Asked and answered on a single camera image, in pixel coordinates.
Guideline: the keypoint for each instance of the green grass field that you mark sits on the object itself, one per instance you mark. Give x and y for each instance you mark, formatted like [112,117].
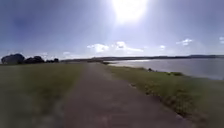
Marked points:
[30,90]

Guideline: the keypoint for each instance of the dark distant shoreline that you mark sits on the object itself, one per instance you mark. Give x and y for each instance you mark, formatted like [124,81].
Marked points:
[160,57]

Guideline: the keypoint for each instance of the green grass bank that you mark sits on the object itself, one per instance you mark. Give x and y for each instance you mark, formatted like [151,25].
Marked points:
[173,90]

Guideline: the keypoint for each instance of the grey-brown paved path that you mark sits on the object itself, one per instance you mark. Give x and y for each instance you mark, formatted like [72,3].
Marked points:
[100,100]

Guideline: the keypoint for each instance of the row of dark trees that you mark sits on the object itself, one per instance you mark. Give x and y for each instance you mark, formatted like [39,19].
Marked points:
[15,59]

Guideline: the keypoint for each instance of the grey water body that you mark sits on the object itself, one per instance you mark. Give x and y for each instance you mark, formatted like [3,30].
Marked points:
[196,66]

